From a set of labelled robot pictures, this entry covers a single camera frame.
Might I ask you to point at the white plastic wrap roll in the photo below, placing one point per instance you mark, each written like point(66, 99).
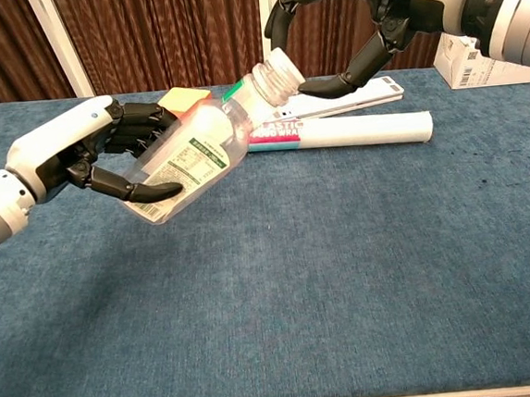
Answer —
point(370, 131)

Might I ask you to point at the orange yellow foam cube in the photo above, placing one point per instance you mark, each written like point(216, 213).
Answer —
point(186, 98)

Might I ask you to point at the transparent plastic bottle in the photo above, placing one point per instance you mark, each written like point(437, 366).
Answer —
point(208, 138)

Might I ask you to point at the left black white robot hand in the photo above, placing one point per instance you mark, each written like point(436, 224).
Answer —
point(55, 138)

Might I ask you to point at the blue fabric table mat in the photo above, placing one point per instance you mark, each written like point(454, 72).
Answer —
point(299, 274)

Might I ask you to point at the white cardboard product box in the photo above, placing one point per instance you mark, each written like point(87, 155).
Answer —
point(462, 67)

